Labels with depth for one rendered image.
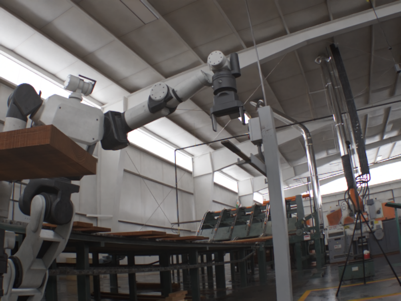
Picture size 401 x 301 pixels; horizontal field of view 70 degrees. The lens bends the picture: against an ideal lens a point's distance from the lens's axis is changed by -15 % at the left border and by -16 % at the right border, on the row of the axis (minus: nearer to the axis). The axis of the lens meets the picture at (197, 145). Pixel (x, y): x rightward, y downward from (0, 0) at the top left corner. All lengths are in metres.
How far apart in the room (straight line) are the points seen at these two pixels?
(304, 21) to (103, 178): 8.45
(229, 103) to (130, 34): 8.53
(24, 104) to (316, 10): 9.50
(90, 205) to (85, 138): 10.24
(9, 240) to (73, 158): 0.50
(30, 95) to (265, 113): 1.04
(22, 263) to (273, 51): 9.66
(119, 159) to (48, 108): 10.04
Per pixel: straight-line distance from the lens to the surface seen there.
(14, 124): 1.27
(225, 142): 1.09
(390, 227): 10.15
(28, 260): 1.39
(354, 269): 4.89
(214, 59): 1.24
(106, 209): 11.44
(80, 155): 0.88
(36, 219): 1.27
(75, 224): 2.17
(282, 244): 1.45
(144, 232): 2.77
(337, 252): 9.71
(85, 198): 11.33
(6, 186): 1.24
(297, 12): 10.04
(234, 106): 1.17
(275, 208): 1.46
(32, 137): 0.78
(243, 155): 1.25
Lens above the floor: 0.63
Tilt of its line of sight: 19 degrees up
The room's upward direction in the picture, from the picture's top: 4 degrees counter-clockwise
